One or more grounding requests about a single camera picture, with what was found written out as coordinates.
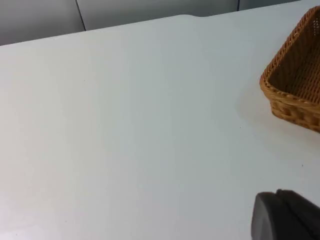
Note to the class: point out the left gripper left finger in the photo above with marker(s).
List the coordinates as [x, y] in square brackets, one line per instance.
[268, 220]

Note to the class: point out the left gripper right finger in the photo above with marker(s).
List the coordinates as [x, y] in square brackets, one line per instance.
[303, 215]

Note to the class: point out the pale brown wicker basket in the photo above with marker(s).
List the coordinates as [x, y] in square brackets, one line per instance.
[292, 75]

